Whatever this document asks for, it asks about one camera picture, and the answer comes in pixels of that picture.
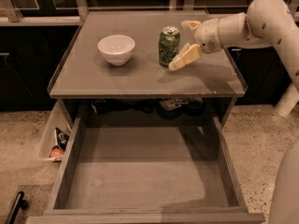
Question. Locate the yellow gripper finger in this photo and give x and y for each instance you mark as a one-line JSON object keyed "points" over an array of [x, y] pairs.
{"points": [[192, 26], [187, 55]]}

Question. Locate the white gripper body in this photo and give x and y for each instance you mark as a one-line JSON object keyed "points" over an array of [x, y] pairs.
{"points": [[207, 34]]}

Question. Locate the green soda can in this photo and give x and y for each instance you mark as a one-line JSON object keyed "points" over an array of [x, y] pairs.
{"points": [[168, 44]]}

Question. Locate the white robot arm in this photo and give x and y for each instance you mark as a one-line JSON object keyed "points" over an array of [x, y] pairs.
{"points": [[265, 23]]}

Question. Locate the grey cabinet with top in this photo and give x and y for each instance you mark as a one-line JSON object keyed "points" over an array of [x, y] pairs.
{"points": [[84, 74]]}

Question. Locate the open grey top drawer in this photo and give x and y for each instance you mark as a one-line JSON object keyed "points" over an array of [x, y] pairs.
{"points": [[131, 168]]}

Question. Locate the white ceramic bowl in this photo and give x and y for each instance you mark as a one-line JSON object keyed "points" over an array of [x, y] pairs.
{"points": [[117, 49]]}

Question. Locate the clear plastic bin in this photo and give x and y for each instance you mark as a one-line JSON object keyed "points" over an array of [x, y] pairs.
{"points": [[48, 138]]}

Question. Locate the dark snack bag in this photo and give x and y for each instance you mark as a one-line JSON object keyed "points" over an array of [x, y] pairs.
{"points": [[60, 138]]}

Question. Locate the orange ball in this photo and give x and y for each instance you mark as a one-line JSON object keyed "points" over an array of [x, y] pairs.
{"points": [[56, 152]]}

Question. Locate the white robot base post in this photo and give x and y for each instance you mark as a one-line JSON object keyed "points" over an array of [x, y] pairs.
{"points": [[288, 101]]}

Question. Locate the black handle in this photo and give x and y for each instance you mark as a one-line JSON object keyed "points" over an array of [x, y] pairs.
{"points": [[18, 203]]}

